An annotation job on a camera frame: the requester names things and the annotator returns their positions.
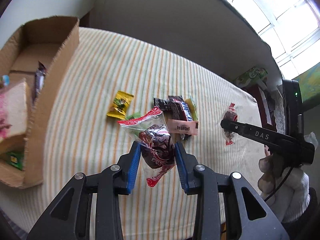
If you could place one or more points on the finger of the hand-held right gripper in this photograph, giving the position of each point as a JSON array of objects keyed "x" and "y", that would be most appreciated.
[{"x": 235, "y": 126}]

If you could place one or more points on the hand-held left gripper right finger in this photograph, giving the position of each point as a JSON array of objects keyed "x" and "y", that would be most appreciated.
[{"x": 181, "y": 167}]

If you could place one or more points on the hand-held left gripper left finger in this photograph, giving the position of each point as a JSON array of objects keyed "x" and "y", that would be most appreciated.
[{"x": 133, "y": 167}]

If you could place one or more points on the clear red date packet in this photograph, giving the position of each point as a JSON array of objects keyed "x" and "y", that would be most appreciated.
[
  {"x": 230, "y": 116},
  {"x": 157, "y": 147}
]

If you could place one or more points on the yellow green candy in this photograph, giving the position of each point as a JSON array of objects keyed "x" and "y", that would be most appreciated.
[{"x": 192, "y": 105}]

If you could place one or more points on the dark blue-print chocolate bar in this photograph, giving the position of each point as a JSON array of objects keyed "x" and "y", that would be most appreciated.
[{"x": 182, "y": 110}]

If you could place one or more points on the yellow candy packet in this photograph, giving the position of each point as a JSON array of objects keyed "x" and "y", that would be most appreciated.
[{"x": 120, "y": 105}]

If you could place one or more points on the small black candy packet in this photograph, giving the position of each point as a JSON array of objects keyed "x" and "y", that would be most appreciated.
[{"x": 160, "y": 103}]

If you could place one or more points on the brown cardboard box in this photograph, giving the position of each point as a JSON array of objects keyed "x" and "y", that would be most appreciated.
[{"x": 55, "y": 80}]

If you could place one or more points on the green snack packet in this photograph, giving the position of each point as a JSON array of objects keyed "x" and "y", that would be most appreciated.
[{"x": 15, "y": 158}]

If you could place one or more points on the brown chocolate bar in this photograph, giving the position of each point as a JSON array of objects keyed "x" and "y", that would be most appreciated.
[{"x": 40, "y": 80}]

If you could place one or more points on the pink-print bread packet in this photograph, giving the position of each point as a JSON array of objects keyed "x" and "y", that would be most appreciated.
[{"x": 15, "y": 110}]

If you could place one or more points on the colourful round candy packet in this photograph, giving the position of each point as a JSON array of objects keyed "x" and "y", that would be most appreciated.
[{"x": 4, "y": 80}]

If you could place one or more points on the person's right hand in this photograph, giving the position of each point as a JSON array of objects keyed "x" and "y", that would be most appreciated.
[{"x": 270, "y": 175}]

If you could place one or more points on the white lace cloth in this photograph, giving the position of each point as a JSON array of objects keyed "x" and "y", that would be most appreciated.
[{"x": 280, "y": 115}]

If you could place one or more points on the dark red box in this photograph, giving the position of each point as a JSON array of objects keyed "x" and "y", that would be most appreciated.
[{"x": 260, "y": 100}]

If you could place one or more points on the pink candy wrapper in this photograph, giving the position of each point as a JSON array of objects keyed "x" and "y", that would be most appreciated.
[{"x": 182, "y": 127}]

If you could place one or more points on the green snack bag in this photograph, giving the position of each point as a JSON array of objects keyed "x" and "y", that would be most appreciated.
[{"x": 252, "y": 76}]

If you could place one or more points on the small pale green candy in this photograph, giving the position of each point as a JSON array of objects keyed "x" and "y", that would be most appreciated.
[{"x": 132, "y": 116}]

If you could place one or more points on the white framed window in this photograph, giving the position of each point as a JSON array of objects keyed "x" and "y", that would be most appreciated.
[{"x": 287, "y": 12}]

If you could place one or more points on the yellow green wall picture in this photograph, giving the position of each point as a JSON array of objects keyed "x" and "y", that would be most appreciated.
[{"x": 311, "y": 85}]

